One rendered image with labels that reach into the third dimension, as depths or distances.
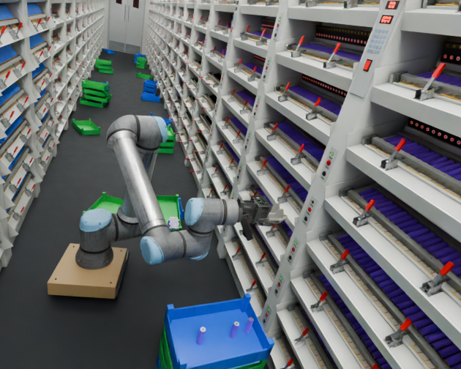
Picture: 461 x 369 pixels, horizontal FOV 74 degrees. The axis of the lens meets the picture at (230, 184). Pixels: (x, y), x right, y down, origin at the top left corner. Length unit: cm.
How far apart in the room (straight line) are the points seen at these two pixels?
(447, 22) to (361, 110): 29
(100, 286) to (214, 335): 76
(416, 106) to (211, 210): 64
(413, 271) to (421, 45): 64
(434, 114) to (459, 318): 47
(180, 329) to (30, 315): 90
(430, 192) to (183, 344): 83
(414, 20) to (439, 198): 46
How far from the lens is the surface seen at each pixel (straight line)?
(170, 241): 100
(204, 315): 116
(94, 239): 169
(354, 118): 106
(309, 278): 134
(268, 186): 152
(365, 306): 107
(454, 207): 86
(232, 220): 102
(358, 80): 108
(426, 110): 90
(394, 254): 97
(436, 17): 97
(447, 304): 90
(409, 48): 109
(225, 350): 110
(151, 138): 136
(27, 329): 177
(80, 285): 171
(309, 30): 169
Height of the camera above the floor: 138
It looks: 27 degrees down
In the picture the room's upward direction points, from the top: 14 degrees clockwise
